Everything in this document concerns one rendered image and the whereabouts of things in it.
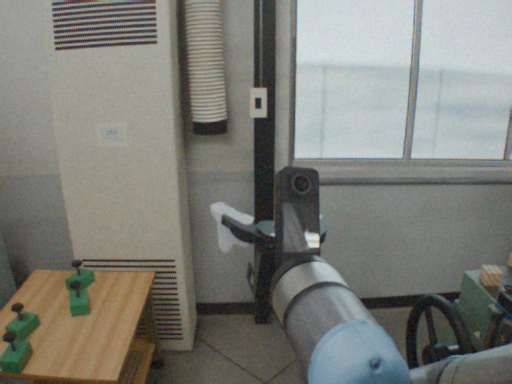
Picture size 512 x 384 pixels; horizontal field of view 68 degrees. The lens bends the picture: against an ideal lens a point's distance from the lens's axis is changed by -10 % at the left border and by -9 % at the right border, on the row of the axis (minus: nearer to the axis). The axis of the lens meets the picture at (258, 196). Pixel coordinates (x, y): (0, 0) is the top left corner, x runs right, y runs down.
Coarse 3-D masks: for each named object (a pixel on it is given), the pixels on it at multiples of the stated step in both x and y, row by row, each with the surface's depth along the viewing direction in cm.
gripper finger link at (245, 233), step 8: (224, 216) 52; (224, 224) 53; (232, 224) 50; (240, 224) 50; (232, 232) 50; (240, 232) 49; (248, 232) 48; (256, 232) 49; (240, 240) 49; (248, 240) 49; (256, 240) 48
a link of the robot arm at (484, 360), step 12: (492, 348) 32; (504, 348) 30; (444, 360) 41; (456, 360) 36; (468, 360) 33; (480, 360) 31; (492, 360) 29; (504, 360) 28; (420, 372) 39; (432, 372) 38; (444, 372) 35; (456, 372) 33; (468, 372) 32; (480, 372) 30; (492, 372) 28; (504, 372) 27
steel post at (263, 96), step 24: (264, 0) 168; (264, 24) 171; (264, 48) 175; (264, 72) 179; (264, 96) 180; (264, 120) 186; (264, 144) 190; (264, 168) 194; (264, 192) 198; (264, 216) 203; (264, 288) 217; (264, 312) 223
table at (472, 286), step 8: (464, 272) 105; (472, 272) 104; (480, 272) 104; (504, 272) 103; (464, 280) 104; (472, 280) 101; (480, 280) 100; (504, 280) 99; (464, 288) 104; (472, 288) 101; (480, 288) 97; (488, 288) 96; (496, 288) 96; (472, 296) 101; (480, 296) 97; (488, 296) 94; (496, 296) 93; (480, 304) 97; (488, 304) 94; (472, 336) 85; (472, 344) 85; (480, 344) 82
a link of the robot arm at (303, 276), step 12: (300, 264) 40; (312, 264) 40; (324, 264) 41; (288, 276) 40; (300, 276) 39; (312, 276) 38; (324, 276) 38; (336, 276) 39; (276, 288) 40; (288, 288) 38; (300, 288) 37; (276, 300) 40; (288, 300) 37; (276, 312) 40
